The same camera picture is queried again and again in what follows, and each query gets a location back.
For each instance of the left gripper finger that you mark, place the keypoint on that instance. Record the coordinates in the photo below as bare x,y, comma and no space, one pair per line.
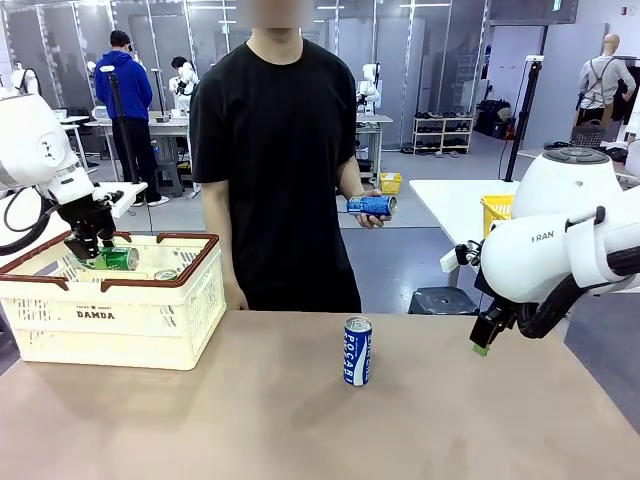
82,247
106,245

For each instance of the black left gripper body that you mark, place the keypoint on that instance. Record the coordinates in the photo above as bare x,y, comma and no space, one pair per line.
87,215

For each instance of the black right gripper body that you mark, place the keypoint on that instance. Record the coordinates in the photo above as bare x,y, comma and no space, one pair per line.
492,295

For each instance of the green drink can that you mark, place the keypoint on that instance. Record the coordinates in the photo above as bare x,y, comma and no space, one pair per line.
122,257
166,274

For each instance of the blue Pocari Sweat can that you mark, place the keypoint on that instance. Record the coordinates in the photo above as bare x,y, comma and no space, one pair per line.
357,355
372,205

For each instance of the person's left forearm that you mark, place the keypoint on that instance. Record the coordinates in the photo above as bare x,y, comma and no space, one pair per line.
352,175

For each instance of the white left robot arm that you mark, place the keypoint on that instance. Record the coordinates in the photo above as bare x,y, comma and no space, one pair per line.
30,145

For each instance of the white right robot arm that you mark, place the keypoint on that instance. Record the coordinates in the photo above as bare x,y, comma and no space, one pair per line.
550,240

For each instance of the person's right forearm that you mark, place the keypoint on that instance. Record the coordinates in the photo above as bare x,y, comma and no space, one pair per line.
220,235

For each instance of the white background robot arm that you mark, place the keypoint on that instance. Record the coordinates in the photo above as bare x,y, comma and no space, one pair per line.
182,87
369,85
25,80

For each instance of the yellow plastic shopping basket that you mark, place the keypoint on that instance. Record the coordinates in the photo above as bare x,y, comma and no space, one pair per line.
497,215

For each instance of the cream basket with brown rim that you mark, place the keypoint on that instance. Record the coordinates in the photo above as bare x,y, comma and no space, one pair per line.
150,325

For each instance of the dark wicker basket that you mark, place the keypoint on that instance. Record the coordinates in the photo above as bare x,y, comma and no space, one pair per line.
587,135

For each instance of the person's left hand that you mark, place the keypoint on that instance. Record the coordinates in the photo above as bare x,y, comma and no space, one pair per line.
372,221

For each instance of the person's right hand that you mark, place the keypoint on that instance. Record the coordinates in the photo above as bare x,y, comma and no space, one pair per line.
238,300

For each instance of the black plastic stool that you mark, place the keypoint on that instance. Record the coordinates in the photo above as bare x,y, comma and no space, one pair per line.
442,300

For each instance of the grey step stool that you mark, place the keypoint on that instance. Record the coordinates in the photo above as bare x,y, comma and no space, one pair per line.
167,177

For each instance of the black tripod pole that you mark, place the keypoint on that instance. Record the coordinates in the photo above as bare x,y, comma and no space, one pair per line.
122,125
522,115

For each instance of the white background desk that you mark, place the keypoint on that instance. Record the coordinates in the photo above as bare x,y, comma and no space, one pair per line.
167,127

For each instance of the person in blue hoodie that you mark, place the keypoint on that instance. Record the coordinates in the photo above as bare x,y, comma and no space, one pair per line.
125,95

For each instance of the small yellow bin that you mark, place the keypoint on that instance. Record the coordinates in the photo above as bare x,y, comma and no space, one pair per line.
391,183

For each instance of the white shoe rack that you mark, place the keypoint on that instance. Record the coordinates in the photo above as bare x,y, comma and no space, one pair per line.
442,135

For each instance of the black bags pile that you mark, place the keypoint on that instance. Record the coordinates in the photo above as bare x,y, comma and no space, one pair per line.
492,120

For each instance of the white standing desk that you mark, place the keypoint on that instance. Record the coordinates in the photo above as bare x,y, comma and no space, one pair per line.
372,145

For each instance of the person in black t-shirt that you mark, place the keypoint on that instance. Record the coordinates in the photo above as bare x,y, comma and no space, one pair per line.
275,150

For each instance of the mannequin with grey apron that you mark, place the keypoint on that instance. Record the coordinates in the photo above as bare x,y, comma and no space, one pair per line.
602,80

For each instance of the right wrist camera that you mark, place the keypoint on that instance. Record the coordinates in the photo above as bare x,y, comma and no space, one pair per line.
452,259

